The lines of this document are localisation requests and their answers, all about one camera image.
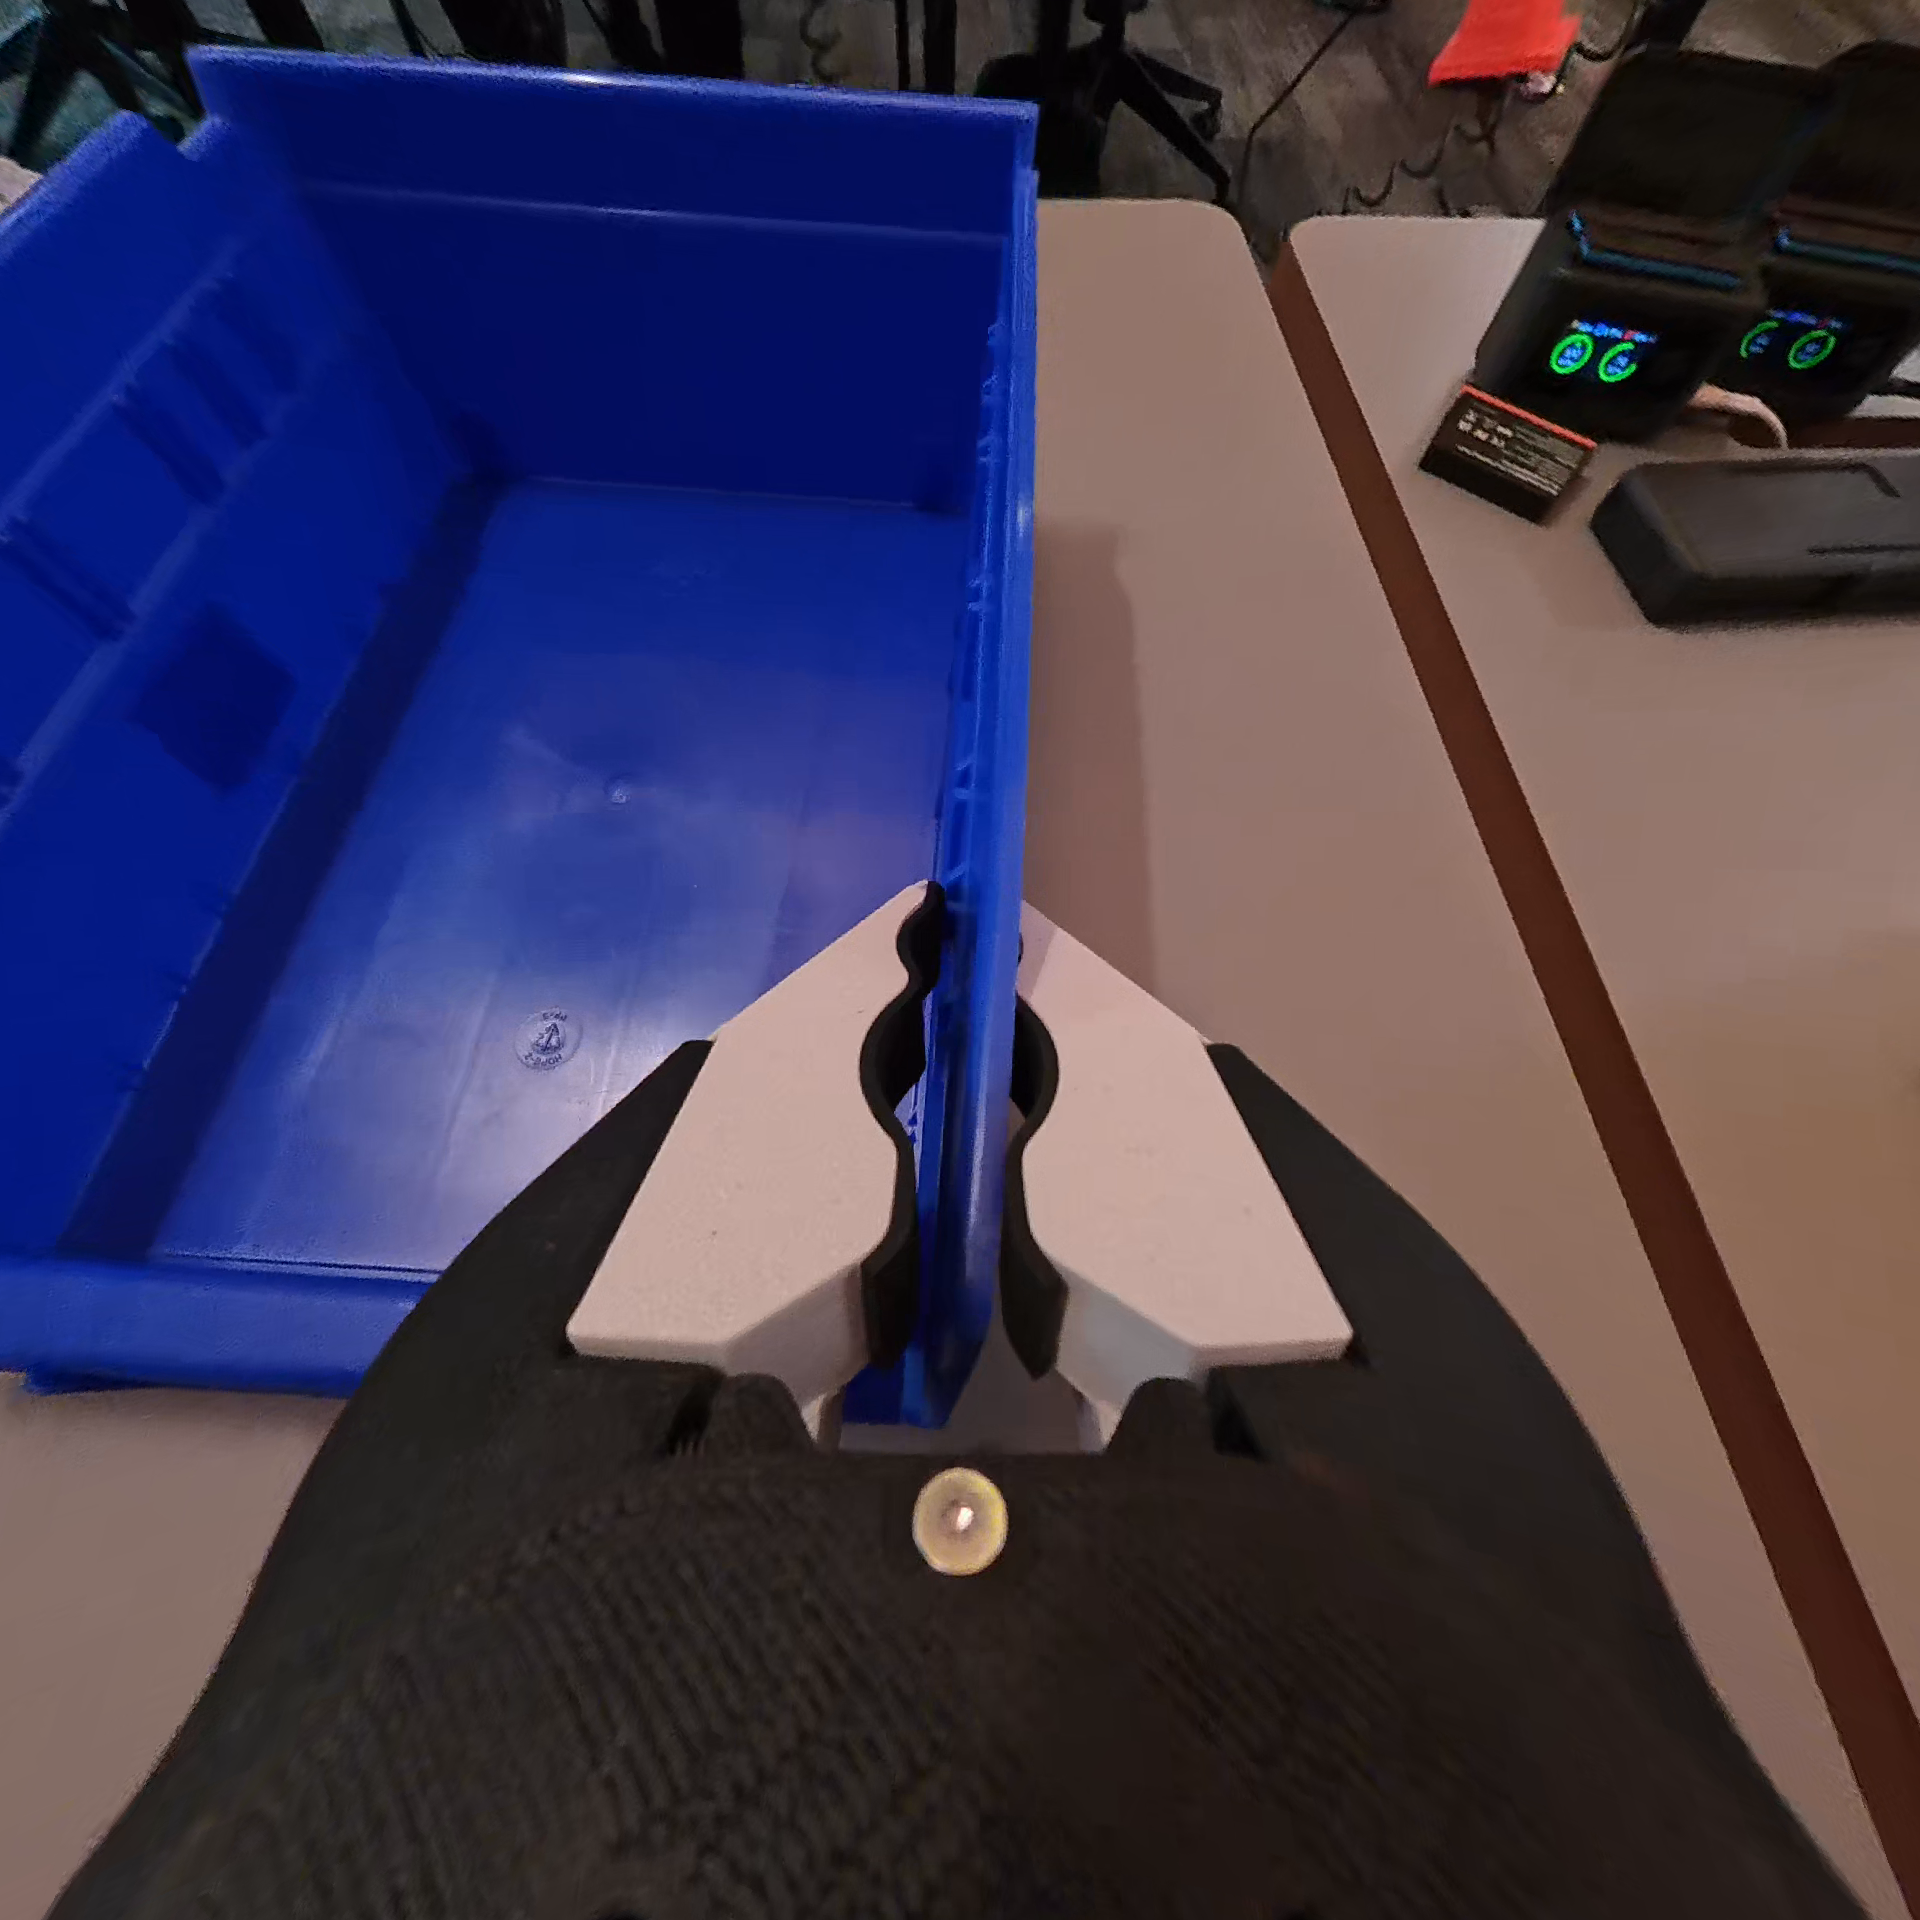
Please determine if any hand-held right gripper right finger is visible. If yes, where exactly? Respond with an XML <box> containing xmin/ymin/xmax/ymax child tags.
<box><xmin>997</xmin><ymin>896</ymin><xmax>1358</xmax><ymax>1452</ymax></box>

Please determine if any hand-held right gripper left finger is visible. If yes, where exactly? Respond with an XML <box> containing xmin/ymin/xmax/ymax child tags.
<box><xmin>564</xmin><ymin>878</ymin><xmax>949</xmax><ymax>1444</ymax></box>

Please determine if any blue plastic bin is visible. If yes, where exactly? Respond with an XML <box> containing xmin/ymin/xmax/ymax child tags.
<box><xmin>0</xmin><ymin>42</ymin><xmax>1042</xmax><ymax>1429</ymax></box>

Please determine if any black battery red stripe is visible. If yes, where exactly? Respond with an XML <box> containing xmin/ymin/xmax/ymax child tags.
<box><xmin>1417</xmin><ymin>381</ymin><xmax>1601</xmax><ymax>527</ymax></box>

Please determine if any black flat case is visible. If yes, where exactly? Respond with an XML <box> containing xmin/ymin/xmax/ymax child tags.
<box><xmin>1586</xmin><ymin>445</ymin><xmax>1920</xmax><ymax>632</ymax></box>

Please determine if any black charging case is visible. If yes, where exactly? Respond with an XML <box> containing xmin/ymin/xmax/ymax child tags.
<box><xmin>1725</xmin><ymin>39</ymin><xmax>1920</xmax><ymax>423</ymax></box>
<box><xmin>1474</xmin><ymin>42</ymin><xmax>1824</xmax><ymax>445</ymax></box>

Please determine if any black office chair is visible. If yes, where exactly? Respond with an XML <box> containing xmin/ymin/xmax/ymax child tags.
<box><xmin>971</xmin><ymin>0</ymin><xmax>1234</xmax><ymax>203</ymax></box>

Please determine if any orange traffic cone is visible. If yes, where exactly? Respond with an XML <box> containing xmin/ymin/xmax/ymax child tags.
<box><xmin>1427</xmin><ymin>0</ymin><xmax>1586</xmax><ymax>89</ymax></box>

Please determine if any white cable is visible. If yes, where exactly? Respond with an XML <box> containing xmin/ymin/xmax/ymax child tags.
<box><xmin>1681</xmin><ymin>380</ymin><xmax>1796</xmax><ymax>452</ymax></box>

